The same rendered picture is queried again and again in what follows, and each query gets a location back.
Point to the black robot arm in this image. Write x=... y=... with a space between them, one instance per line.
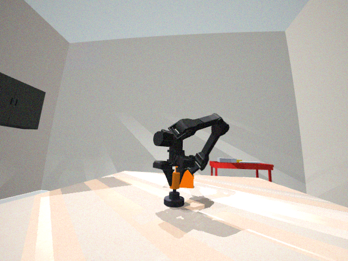
x=187 y=128

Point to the orange knob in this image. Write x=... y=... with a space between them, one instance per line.
x=175 y=180

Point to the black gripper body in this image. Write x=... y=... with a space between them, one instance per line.
x=160 y=164

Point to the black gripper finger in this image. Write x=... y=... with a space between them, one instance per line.
x=168 y=175
x=181 y=171

